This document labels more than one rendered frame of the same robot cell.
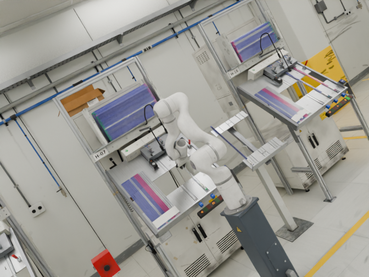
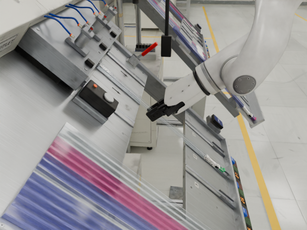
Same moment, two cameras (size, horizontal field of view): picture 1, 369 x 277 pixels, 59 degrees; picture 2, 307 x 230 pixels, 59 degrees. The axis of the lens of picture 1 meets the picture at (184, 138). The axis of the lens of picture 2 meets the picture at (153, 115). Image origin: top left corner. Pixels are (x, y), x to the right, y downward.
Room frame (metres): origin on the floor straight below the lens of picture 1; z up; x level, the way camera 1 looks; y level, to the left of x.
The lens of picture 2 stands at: (2.24, 0.71, 1.34)
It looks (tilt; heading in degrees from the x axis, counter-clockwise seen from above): 32 degrees down; 297
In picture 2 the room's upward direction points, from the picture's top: straight up
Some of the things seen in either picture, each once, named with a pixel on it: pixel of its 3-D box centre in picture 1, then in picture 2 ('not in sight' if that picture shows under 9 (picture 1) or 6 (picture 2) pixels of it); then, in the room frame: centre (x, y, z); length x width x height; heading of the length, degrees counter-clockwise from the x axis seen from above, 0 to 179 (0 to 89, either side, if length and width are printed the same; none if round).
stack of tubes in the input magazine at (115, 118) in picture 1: (127, 112); not in sight; (2.75, 0.30, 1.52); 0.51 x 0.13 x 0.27; 111
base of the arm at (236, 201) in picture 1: (231, 192); not in sight; (1.89, -0.08, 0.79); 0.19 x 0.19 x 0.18
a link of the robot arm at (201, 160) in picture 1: (209, 165); not in sight; (1.88, -0.05, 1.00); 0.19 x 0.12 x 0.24; 106
